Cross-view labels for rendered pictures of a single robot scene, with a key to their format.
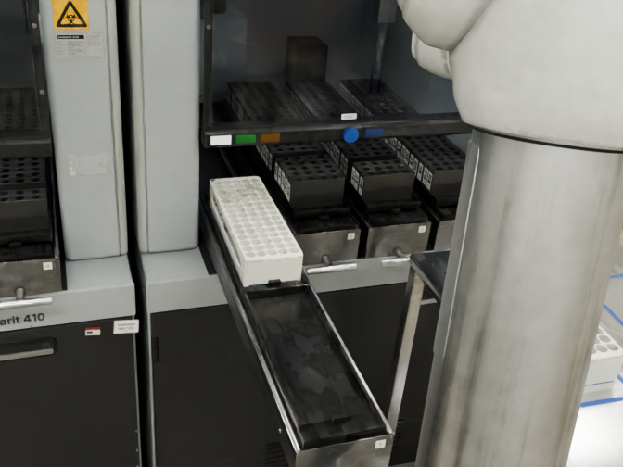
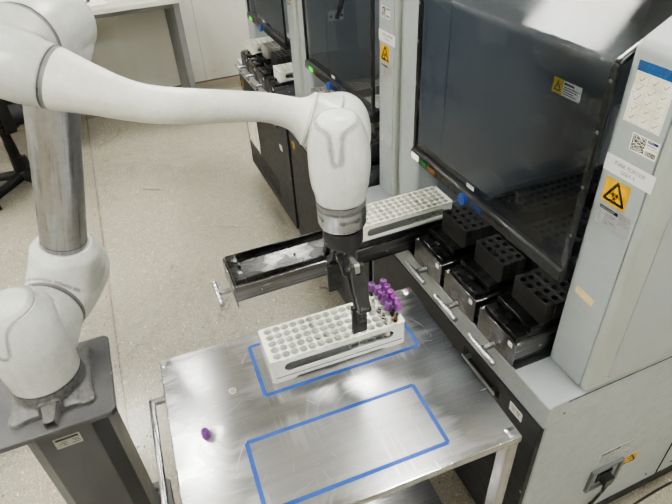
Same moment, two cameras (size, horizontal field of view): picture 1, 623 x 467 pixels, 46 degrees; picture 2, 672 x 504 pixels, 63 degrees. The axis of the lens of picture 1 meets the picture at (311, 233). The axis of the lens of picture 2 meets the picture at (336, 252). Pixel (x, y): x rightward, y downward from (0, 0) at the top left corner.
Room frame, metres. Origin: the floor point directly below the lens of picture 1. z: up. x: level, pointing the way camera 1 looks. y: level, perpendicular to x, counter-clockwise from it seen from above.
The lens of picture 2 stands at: (0.96, -1.18, 1.70)
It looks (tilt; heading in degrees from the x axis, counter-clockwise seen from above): 37 degrees down; 90
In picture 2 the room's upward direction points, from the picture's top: 4 degrees counter-clockwise
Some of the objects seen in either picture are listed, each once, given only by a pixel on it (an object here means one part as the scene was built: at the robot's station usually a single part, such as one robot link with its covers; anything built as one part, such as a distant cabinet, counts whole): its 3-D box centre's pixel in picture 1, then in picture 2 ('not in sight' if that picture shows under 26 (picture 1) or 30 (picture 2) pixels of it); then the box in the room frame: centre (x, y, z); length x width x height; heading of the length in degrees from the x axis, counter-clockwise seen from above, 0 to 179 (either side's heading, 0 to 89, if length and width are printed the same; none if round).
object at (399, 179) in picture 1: (386, 185); (491, 261); (1.34, -0.14, 0.85); 0.12 x 0.02 x 0.06; 110
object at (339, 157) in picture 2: not in sight; (339, 153); (0.97, -0.34, 1.27); 0.13 x 0.11 x 0.16; 85
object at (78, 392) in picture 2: not in sight; (49, 385); (0.28, -0.35, 0.73); 0.22 x 0.18 x 0.06; 111
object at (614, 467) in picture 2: not in sight; (606, 477); (1.65, -0.40, 0.29); 0.11 x 0.03 x 0.10; 21
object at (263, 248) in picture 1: (252, 229); (398, 215); (1.14, 0.11, 0.83); 0.30 x 0.10 x 0.06; 21
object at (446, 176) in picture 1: (452, 180); (532, 299); (1.39, -0.29, 0.85); 0.12 x 0.02 x 0.06; 110
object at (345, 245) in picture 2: not in sight; (343, 244); (0.97, -0.35, 1.09); 0.08 x 0.07 x 0.09; 109
